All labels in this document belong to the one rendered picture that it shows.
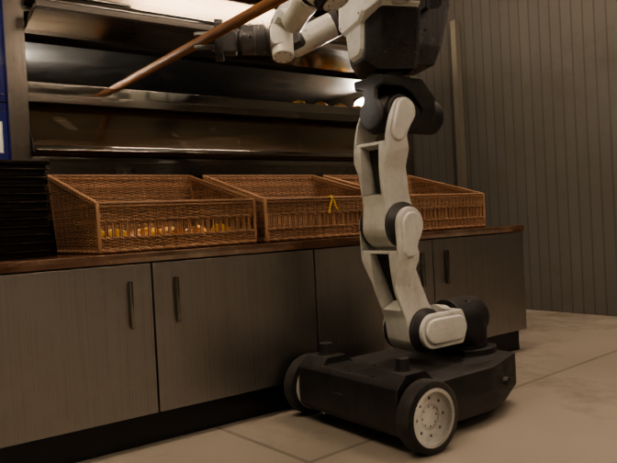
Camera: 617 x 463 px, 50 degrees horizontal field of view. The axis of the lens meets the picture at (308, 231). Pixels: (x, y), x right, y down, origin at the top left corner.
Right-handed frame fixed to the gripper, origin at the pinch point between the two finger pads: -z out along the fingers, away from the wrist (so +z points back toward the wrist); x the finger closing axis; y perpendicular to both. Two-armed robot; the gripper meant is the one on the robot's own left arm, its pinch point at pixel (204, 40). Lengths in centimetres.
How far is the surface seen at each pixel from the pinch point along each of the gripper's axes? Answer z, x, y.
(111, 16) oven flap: -34, -20, 39
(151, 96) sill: -25, 4, 61
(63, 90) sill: -53, 5, 44
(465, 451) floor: 67, 119, -23
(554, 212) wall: 198, 56, 199
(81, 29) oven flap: -47, -17, 45
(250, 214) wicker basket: 11, 52, 26
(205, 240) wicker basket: -4, 59, 17
